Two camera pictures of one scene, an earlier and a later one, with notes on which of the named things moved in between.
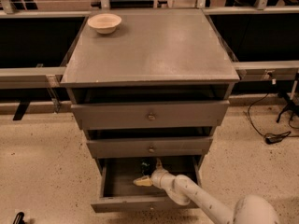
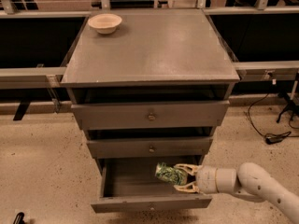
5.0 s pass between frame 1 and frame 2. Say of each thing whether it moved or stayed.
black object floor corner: stayed
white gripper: moved
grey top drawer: stayed
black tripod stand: stayed
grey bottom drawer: stayed
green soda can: moved
